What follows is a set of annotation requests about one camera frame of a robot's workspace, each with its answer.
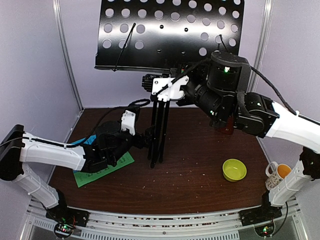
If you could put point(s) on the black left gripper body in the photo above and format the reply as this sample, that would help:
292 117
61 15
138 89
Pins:
139 143

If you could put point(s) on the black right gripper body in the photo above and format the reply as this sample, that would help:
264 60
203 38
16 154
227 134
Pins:
179 71

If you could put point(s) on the blue sheet music page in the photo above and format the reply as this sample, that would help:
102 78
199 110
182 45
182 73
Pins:
89 141

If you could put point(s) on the green sheet music page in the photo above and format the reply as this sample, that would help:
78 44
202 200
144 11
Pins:
82 178

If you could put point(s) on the black music stand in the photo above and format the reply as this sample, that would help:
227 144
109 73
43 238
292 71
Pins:
165 36

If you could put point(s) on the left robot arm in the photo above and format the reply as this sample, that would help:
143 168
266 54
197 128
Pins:
111 141

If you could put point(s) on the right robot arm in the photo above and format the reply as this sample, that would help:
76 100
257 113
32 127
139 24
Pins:
218 86

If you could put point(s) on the wooden metronome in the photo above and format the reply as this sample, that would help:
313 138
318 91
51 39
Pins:
228 129

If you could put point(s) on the lime green bowl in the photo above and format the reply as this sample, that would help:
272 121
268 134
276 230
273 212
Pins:
234 170

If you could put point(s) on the white patterned mug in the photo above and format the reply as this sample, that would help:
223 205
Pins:
275 174

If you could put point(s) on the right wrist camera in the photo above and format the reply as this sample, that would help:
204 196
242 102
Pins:
164 90

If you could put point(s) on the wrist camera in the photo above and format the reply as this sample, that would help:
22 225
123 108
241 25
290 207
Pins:
128 121
164 90

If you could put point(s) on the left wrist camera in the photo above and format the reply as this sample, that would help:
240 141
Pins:
128 121

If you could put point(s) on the right aluminium frame post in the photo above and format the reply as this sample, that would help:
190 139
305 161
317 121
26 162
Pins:
257 18

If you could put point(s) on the aluminium frame post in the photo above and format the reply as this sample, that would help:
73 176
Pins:
56 4
257 18

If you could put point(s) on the front aluminium rail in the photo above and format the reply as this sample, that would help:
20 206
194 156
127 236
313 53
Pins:
219 225

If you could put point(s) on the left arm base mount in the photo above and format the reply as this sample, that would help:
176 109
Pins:
66 218

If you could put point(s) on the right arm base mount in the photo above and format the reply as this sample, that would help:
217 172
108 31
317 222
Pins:
262 217

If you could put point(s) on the left aluminium frame post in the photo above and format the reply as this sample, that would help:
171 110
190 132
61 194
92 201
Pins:
56 4

